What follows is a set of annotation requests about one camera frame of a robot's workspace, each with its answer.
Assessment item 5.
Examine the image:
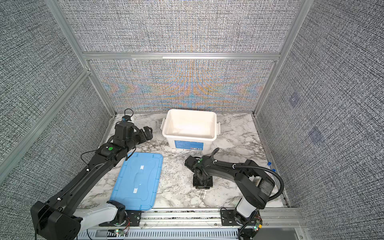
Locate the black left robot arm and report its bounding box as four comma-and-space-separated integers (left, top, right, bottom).
31, 122, 153, 240

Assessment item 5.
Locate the white plastic storage bin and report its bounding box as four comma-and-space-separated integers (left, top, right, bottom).
161, 109, 221, 151

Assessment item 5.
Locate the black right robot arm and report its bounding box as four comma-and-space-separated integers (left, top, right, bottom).
185, 155, 284, 226

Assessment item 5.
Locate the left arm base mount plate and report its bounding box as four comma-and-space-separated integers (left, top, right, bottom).
99, 210, 142, 227

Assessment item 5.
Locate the blue plastic bin lid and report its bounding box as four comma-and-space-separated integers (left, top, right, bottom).
110, 153, 164, 211

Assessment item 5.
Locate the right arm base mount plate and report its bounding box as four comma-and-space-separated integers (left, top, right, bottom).
220, 208, 240, 227

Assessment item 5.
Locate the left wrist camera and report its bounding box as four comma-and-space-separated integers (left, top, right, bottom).
114, 116, 134, 144

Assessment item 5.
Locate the aluminium mounting rail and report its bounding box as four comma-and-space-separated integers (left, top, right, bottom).
76, 208, 311, 240

